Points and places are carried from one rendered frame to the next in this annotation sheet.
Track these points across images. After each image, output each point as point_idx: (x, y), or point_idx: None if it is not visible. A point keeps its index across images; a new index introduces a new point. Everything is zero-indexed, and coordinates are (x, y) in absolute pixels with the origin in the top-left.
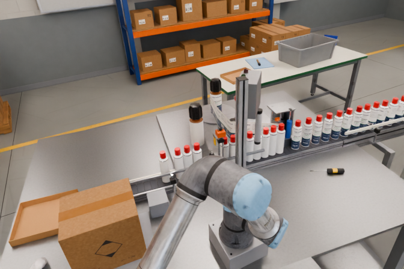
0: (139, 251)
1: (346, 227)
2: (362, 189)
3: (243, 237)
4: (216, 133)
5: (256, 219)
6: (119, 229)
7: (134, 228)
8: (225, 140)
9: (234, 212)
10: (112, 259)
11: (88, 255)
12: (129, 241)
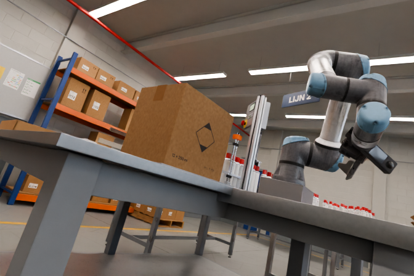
0: (218, 167)
1: None
2: None
3: (303, 174)
4: (234, 136)
5: None
6: (220, 119)
7: (227, 130)
8: (230, 154)
9: (353, 74)
10: (200, 156)
11: (191, 128)
12: (219, 144)
